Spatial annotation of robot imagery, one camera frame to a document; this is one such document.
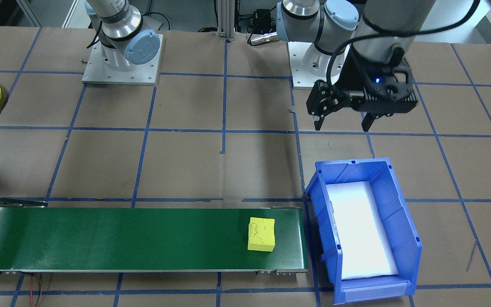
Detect yellow foam block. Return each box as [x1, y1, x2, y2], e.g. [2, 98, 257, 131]
[248, 217, 276, 252]

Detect silver metal cylinder connector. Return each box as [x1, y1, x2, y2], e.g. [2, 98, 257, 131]
[248, 32, 278, 46]

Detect small black electronics box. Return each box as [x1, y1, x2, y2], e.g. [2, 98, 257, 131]
[253, 9, 272, 27]

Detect white foam pad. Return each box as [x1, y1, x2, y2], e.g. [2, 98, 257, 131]
[326, 181, 399, 281]

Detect blue plastic bin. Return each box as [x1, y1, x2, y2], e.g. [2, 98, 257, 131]
[304, 158, 423, 306]

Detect green conveyor belt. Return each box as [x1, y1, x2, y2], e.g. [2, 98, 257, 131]
[0, 197, 310, 275]

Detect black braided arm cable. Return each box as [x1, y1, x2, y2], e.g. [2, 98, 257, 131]
[326, 0, 481, 88]

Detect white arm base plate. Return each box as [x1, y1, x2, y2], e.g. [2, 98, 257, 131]
[82, 32, 161, 86]
[287, 41, 348, 90]

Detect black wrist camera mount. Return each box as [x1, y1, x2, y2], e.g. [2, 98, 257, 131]
[356, 55, 419, 116]

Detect aluminium post between arms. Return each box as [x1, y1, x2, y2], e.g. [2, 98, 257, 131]
[216, 0, 235, 41]

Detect red conveyor wires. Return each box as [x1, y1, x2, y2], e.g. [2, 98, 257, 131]
[28, 273, 54, 307]

